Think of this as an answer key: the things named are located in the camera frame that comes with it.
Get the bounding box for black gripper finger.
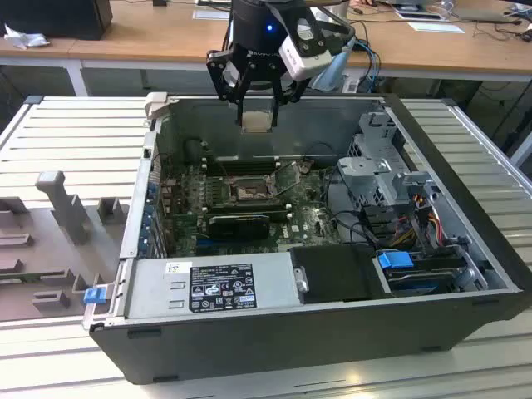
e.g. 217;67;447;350
205;48;262;126
268;63;313;129

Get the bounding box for silver CPU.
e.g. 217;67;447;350
242;111;273;135

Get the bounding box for metal locking lever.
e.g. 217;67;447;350
218;157;234;186
268;160;292;178

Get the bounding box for metal socket cover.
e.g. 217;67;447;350
273;160;303;196

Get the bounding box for black RAM slot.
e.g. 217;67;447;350
207;206;290;220
207;198;284;209
203;162;278;175
203;154;278;165

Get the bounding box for CPU socket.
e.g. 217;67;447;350
223;172;280;205

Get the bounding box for wooden desk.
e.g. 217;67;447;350
0;0;532;84

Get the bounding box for black cylindrical part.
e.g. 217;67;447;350
185;139;204;164

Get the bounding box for silver disk bay cage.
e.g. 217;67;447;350
336;110;442;209

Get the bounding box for green motherboard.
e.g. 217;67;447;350
160;160;346;258

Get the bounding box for black graphics card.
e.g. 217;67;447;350
206;214;272;241

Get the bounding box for black box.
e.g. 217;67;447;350
0;0;114;42

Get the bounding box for black plastic shroud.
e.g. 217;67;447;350
288;244;395;305

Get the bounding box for blue disk carrier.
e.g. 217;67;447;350
377;249;413;272

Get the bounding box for crumpled white paper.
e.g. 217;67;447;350
2;22;52;50

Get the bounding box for silver power supply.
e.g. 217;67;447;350
122;251;301;321

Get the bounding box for hard disk drive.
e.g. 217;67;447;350
384;268;456;297

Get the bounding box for black PC case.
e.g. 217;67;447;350
82;91;532;386

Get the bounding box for blue case latch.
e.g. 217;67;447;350
84;288;107;307

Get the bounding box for grey parts rack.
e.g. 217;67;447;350
0;170;131;323

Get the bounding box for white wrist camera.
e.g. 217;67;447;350
277;18;333;80

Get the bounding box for pale grey case handle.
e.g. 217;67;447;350
144;91;170;126

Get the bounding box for black cable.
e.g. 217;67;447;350
323;165;377;246

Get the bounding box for blue cables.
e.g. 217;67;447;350
352;39;382;95

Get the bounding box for coloured wire bundle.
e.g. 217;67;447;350
390;206;446;250

